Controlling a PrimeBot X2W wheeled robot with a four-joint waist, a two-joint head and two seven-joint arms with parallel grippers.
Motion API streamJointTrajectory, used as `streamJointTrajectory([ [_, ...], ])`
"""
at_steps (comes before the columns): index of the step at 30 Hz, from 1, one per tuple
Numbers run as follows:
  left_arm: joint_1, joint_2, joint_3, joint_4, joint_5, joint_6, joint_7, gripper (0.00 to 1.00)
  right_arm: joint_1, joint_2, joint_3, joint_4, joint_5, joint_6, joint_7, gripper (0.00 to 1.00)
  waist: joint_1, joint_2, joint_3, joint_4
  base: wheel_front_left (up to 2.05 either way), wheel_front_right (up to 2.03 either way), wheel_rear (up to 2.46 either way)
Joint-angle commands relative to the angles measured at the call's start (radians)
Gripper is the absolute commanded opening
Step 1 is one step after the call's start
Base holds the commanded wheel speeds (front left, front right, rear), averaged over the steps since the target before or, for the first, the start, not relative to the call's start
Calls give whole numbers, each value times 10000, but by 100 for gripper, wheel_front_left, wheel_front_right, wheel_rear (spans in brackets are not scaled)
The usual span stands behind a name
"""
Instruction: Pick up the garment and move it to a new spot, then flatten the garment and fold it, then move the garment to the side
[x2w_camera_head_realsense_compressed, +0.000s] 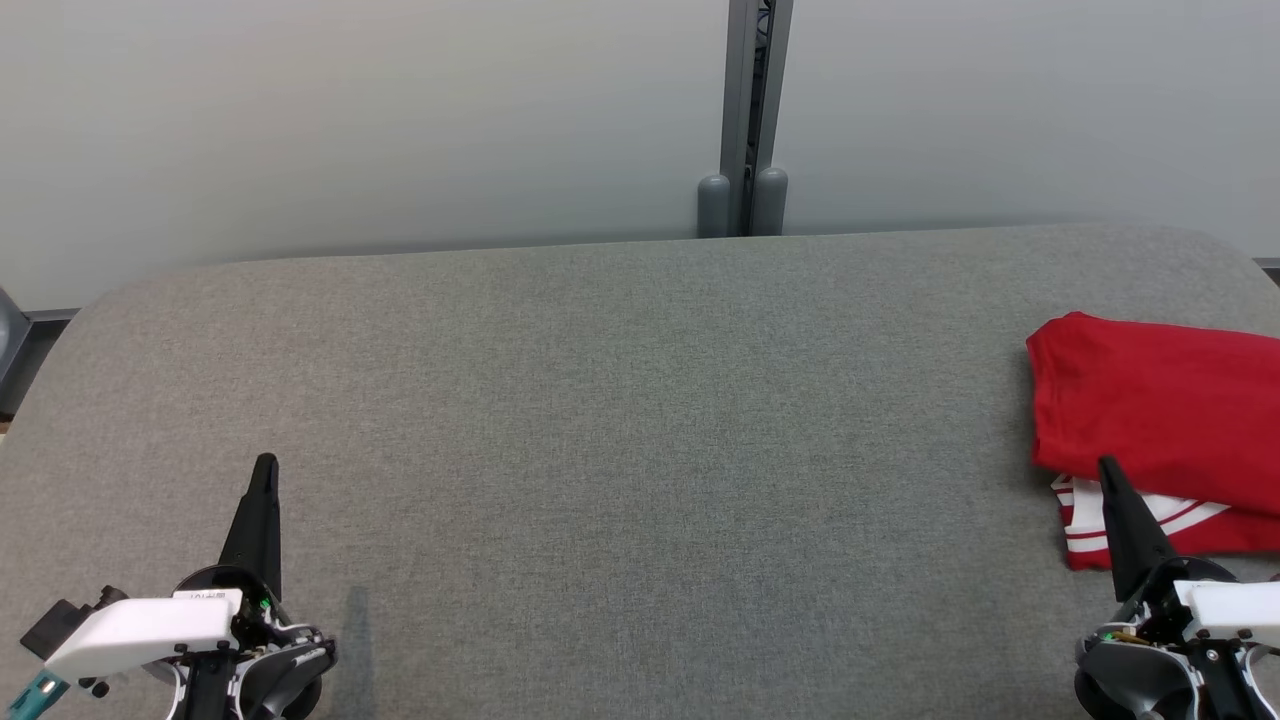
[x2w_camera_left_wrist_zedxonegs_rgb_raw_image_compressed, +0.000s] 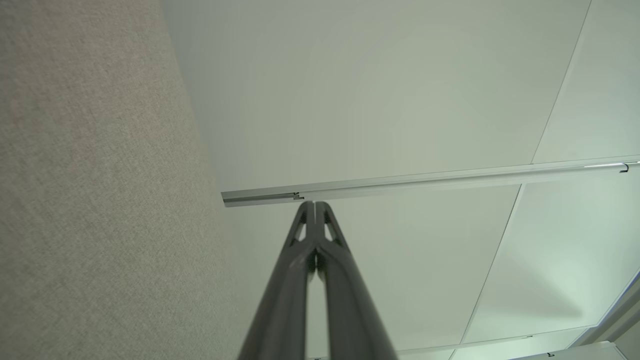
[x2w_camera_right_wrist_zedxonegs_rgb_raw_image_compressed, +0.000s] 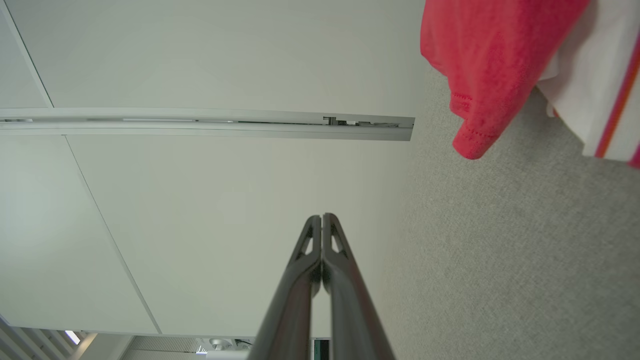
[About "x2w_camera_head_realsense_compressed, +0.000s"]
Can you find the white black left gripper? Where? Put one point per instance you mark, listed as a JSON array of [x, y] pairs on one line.
[[150, 630]]

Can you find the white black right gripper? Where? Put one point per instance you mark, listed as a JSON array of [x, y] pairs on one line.
[[1230, 605]]

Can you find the red number 23 jersey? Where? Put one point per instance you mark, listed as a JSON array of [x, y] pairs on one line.
[[1150, 400]]

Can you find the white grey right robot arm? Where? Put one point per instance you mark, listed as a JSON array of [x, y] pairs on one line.
[[1130, 670]]

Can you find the grey rounded object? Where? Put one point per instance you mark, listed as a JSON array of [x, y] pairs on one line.
[[10, 330]]

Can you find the teal left camera connector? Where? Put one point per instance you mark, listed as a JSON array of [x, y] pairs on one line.
[[35, 695]]

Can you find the dark grey wall skirting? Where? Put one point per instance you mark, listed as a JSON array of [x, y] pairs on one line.
[[50, 316], [1270, 268]]

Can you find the grey cylindrical post cap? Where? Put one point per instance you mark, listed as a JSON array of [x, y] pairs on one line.
[[714, 205], [770, 200]]

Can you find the grey metal partition post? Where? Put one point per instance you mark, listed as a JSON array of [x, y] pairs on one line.
[[738, 100]]

